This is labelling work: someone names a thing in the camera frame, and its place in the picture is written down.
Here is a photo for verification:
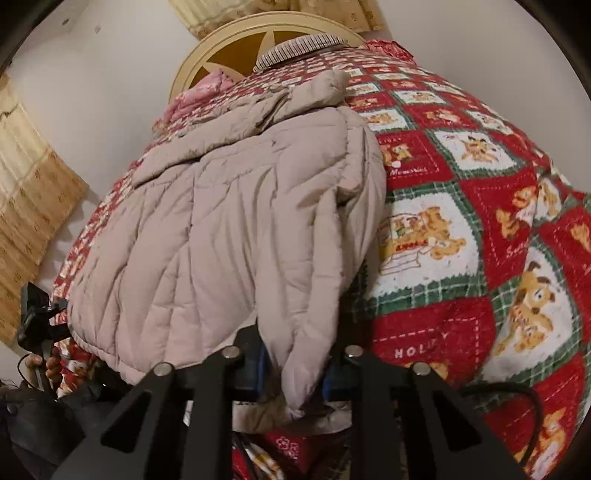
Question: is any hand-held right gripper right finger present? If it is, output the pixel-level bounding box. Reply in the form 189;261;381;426
323;344;529;480

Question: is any person's dark clothing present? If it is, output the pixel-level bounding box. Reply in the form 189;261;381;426
0;378;109;480

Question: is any person's left hand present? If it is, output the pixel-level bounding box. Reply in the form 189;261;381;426
25;345;64;394

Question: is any red patterned cloth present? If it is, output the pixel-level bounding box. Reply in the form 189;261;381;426
365;39;416;62

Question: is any striped pillow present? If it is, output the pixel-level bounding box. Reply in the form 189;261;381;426
252;34;349;72

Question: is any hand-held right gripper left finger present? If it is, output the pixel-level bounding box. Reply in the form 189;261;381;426
48;325;271;480

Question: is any cream and brown headboard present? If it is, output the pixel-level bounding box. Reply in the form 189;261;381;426
170;11;365;100

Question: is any pink quilted cloth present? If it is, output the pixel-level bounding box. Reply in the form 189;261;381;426
152;69;236;134

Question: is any black cable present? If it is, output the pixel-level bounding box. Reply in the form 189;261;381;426
462;382;546;468

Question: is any beige quilted puffer jacket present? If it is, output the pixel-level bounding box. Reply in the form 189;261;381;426
67;69;389;435

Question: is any cream and gold side curtain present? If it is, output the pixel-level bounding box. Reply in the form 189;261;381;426
0;74;89;344

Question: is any red printed patchwork blanket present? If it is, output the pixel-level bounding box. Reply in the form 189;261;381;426
48;39;591;480

